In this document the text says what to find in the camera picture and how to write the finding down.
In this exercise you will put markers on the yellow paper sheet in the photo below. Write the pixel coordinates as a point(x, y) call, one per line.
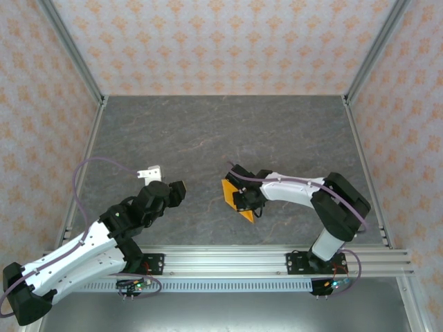
point(228, 193)

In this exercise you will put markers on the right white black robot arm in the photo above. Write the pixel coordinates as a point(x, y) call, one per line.
point(287, 190)

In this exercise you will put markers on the aluminium mounting beam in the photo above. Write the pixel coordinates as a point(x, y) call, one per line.
point(225, 261)

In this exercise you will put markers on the grey metal panel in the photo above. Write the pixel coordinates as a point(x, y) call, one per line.
point(225, 314)

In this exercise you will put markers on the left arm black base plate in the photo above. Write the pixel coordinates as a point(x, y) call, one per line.
point(157, 264)

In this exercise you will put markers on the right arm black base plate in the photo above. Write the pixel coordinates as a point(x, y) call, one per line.
point(294, 264)

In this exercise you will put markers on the aluminium table side rail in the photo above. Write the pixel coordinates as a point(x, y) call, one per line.
point(90, 138)
point(358, 138)

